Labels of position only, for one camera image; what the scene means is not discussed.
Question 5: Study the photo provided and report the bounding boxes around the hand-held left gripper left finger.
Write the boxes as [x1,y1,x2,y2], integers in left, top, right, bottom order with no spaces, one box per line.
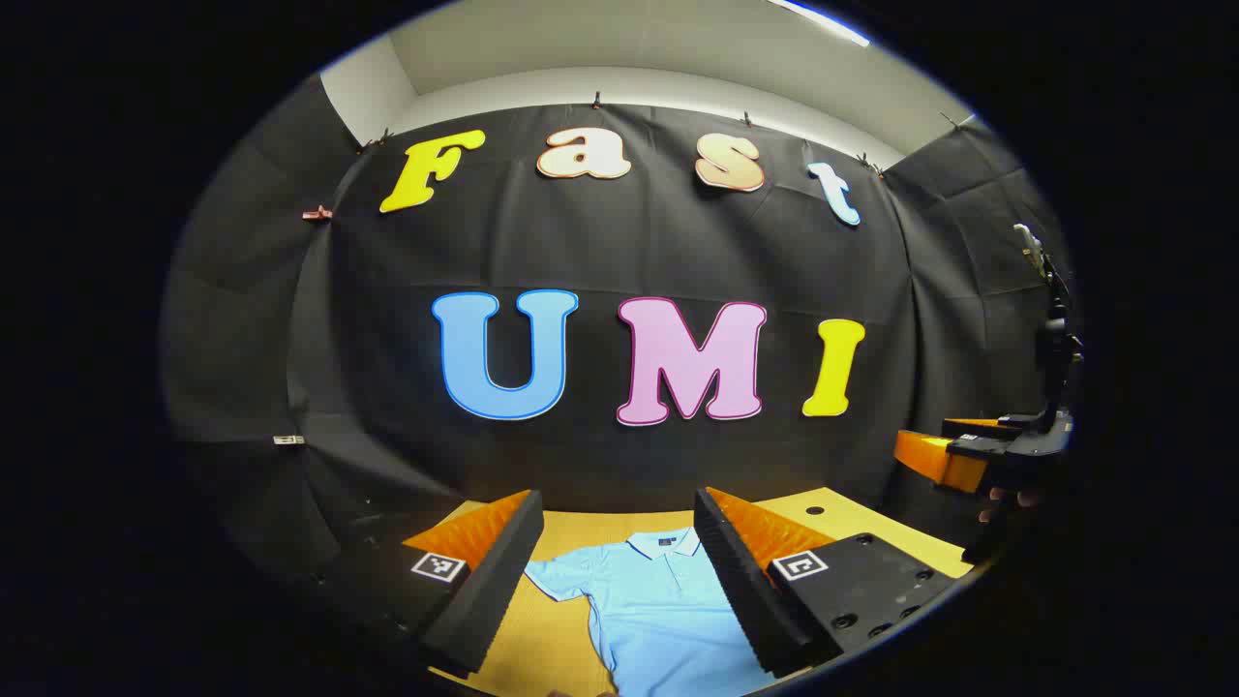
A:
[310,489,545,679]

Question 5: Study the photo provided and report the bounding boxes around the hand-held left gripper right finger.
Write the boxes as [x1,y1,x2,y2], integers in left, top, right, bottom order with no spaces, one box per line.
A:
[693,487,969,679]

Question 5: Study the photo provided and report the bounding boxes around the light blue T-shirt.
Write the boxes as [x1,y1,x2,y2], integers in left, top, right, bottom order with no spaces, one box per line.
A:
[524,527,780,697]

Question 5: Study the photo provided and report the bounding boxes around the black backdrop cloth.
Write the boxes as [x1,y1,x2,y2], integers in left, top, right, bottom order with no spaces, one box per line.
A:
[160,73,1077,582]

